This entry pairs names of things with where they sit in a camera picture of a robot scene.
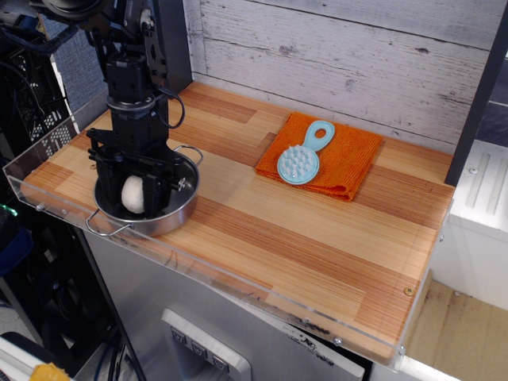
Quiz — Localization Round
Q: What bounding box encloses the orange folded cloth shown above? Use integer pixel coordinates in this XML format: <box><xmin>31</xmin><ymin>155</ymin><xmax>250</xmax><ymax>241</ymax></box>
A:
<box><xmin>256</xmin><ymin>112</ymin><xmax>383</xmax><ymax>202</ymax></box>

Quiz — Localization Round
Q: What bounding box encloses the clear acrylic table guard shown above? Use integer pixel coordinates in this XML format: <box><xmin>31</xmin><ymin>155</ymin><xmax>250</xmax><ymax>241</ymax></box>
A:
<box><xmin>2</xmin><ymin>53</ymin><xmax>455</xmax><ymax>372</ymax></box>

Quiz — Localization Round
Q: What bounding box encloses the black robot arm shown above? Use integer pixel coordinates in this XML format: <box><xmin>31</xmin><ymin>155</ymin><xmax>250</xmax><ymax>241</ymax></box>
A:
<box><xmin>43</xmin><ymin>1</ymin><xmax>183</xmax><ymax>218</ymax></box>

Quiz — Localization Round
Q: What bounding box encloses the dark grey right post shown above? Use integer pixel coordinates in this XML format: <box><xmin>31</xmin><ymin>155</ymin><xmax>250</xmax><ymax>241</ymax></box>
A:
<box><xmin>444</xmin><ymin>6</ymin><xmax>507</xmax><ymax>187</ymax></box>

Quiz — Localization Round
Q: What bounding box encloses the blue fabric partition panel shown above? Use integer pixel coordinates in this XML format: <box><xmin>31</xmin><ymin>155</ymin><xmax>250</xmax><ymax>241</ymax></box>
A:
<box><xmin>53</xmin><ymin>30</ymin><xmax>107</xmax><ymax>130</ymax></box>

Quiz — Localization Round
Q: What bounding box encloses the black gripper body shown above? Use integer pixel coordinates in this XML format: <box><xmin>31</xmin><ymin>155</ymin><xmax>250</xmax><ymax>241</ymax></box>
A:
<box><xmin>86</xmin><ymin>106</ymin><xmax>183</xmax><ymax>191</ymax></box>

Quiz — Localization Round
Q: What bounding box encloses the white plush sushi toy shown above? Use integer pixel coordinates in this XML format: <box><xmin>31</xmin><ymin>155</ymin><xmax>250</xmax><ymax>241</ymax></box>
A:
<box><xmin>121</xmin><ymin>175</ymin><xmax>144</xmax><ymax>214</ymax></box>

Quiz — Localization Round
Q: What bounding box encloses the light blue scalp brush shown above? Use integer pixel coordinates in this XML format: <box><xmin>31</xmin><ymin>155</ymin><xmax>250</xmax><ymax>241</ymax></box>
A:
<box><xmin>277</xmin><ymin>121</ymin><xmax>335</xmax><ymax>186</ymax></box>

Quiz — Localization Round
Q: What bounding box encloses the stainless steel pot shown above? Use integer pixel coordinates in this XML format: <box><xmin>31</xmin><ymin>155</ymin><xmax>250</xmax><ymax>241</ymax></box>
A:
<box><xmin>86</xmin><ymin>144</ymin><xmax>204</xmax><ymax>237</ymax></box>

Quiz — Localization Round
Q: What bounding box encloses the white grooved side box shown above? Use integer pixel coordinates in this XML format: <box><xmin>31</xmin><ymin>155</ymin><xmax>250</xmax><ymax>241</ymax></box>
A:
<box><xmin>429</xmin><ymin>140</ymin><xmax>507</xmax><ymax>310</ymax></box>

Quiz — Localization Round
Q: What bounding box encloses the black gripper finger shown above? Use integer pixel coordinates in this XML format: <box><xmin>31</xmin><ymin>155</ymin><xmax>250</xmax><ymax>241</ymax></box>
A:
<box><xmin>96</xmin><ymin>160</ymin><xmax>128</xmax><ymax>210</ymax></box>
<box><xmin>143</xmin><ymin>175</ymin><xmax>174</xmax><ymax>218</ymax></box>

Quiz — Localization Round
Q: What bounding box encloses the black braided cable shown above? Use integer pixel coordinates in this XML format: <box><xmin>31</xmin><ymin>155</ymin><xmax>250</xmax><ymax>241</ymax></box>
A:
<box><xmin>0</xmin><ymin>11</ymin><xmax>80</xmax><ymax>55</ymax></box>

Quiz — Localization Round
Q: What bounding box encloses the dark grey left post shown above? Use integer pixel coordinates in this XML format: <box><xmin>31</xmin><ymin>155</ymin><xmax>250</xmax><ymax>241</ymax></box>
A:
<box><xmin>153</xmin><ymin>0</ymin><xmax>193</xmax><ymax>94</ymax></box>

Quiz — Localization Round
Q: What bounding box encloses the dark grey post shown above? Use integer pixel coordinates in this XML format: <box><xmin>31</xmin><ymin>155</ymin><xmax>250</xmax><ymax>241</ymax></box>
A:
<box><xmin>153</xmin><ymin>0</ymin><xmax>193</xmax><ymax>94</ymax></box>
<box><xmin>444</xmin><ymin>6</ymin><xmax>507</xmax><ymax>187</ymax></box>

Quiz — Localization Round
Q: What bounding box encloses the black perforated crate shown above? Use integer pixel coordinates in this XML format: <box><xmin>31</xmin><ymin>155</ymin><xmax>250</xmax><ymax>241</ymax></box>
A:
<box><xmin>1</xmin><ymin>38</ymin><xmax>73</xmax><ymax>164</ymax></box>

